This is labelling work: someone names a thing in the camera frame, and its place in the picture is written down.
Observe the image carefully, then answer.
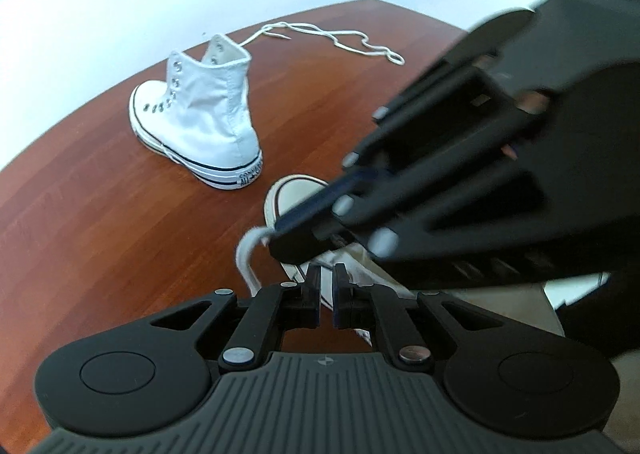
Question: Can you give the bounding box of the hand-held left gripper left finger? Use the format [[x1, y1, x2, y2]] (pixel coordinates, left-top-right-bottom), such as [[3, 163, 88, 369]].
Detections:
[[150, 264, 322, 370]]

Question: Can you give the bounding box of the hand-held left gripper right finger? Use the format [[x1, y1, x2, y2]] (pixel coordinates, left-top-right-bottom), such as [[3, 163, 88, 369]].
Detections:
[[332, 263, 506, 372]]

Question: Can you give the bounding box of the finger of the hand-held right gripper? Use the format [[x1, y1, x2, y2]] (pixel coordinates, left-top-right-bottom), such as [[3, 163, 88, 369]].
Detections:
[[270, 134, 551, 266], [275, 61, 521, 236]]

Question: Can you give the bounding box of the cream high-top shoe red stripe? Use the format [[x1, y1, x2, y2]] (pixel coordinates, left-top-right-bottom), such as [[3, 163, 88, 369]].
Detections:
[[264, 175, 568, 347]]

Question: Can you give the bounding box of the white shoelace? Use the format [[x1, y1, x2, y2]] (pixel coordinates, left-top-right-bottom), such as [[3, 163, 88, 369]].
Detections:
[[239, 21, 406, 67], [235, 226, 277, 296]]

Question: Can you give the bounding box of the white high-top shoe black stripe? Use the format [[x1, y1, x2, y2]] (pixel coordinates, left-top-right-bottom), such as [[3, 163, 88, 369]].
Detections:
[[129, 34, 263, 191]]

